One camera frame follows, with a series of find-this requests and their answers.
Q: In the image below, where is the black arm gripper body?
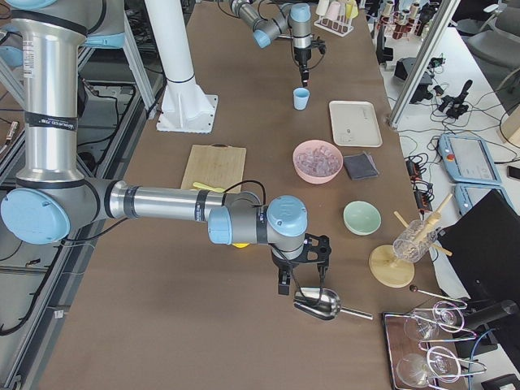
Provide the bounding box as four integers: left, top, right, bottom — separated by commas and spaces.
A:
292, 37, 327, 70

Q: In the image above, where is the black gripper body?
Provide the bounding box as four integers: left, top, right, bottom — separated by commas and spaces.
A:
271, 233, 332, 280

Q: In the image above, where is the light blue plastic cup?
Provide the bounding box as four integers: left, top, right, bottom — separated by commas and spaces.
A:
292, 87, 310, 111

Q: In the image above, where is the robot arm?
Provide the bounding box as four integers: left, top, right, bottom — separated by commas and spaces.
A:
1, 1, 331, 287
229, 1, 331, 295

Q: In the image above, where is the steel ice scoop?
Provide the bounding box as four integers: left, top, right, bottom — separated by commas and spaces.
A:
293, 287, 373, 321

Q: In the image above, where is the wooden cup stand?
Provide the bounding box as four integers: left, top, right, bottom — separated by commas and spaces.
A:
369, 193, 453, 288

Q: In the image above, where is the pink bowl of ice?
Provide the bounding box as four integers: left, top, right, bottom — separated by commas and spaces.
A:
292, 140, 343, 184

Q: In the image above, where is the mint green bowl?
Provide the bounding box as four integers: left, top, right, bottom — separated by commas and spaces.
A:
343, 201, 382, 236

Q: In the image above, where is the cream rabbit tray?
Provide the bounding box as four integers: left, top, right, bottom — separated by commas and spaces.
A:
329, 101, 383, 148

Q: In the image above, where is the grey folded cloth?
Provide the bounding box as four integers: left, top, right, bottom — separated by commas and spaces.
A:
344, 152, 379, 180

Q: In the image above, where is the clear glass mug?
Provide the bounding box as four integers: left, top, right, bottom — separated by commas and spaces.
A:
392, 219, 438, 263

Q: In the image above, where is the wooden cutting board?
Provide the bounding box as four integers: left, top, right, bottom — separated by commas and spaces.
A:
180, 145, 246, 189

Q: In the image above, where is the yellow plastic knife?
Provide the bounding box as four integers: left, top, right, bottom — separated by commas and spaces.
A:
192, 181, 225, 193

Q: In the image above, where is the black framed tray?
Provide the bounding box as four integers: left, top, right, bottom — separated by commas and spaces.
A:
381, 312, 448, 389

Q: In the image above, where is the wine glass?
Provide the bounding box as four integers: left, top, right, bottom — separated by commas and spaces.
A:
396, 346, 462, 389
404, 301, 465, 341

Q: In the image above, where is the blue teach pendant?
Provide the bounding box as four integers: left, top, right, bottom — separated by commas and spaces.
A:
454, 183, 509, 216
438, 134, 501, 185

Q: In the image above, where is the black smartphone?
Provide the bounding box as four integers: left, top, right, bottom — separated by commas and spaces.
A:
506, 166, 520, 180

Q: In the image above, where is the white wire cup rack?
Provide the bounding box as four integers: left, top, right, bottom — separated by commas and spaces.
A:
314, 0, 359, 37

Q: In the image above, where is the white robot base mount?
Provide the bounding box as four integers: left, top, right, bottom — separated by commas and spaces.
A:
145, 0, 218, 134

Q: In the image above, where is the aluminium frame post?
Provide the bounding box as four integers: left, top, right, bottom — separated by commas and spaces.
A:
388, 0, 460, 130

